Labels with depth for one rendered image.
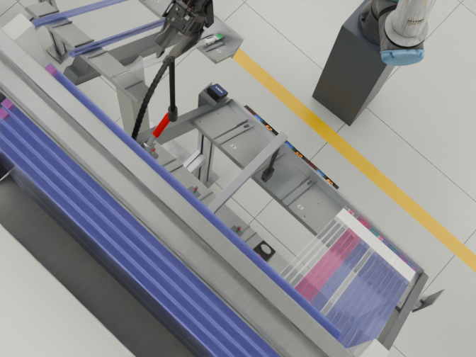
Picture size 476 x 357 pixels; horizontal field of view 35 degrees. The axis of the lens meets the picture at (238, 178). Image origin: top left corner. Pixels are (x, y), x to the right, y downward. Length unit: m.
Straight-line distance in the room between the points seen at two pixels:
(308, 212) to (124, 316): 0.76
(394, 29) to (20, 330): 1.46
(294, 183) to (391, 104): 1.07
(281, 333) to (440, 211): 2.16
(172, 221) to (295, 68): 2.20
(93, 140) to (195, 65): 2.13
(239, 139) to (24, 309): 1.12
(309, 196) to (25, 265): 1.12
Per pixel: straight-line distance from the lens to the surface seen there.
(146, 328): 1.20
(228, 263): 0.70
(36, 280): 0.89
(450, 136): 2.92
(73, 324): 0.87
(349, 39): 2.39
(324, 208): 1.90
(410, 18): 2.00
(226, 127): 1.92
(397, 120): 2.88
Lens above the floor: 2.58
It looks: 73 degrees down
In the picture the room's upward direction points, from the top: 14 degrees clockwise
